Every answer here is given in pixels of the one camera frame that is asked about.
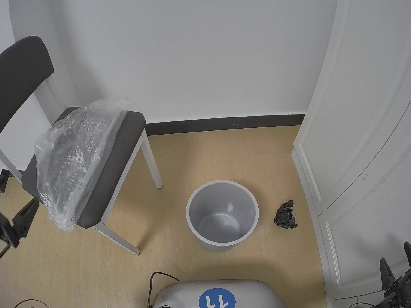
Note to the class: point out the pale grey trash bin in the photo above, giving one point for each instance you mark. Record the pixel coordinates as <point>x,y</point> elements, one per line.
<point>221,204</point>

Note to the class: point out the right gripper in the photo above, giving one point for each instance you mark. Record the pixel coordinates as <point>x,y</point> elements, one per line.
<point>399,286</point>

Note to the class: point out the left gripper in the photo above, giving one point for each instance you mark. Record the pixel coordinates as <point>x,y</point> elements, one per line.
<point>6,231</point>

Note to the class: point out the black plastic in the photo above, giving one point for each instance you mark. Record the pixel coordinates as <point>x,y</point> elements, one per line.
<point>285,215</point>

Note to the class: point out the clear plastic bag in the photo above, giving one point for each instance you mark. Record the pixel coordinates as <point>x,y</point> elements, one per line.
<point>80,156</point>

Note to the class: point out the white wardrobe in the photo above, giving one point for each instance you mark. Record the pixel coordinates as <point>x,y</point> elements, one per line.
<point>353,107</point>

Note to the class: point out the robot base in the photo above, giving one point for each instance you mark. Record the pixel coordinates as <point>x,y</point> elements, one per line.
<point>179,295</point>

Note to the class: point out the dark grey padded chair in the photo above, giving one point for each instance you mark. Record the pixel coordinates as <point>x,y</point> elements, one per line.
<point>19,75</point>

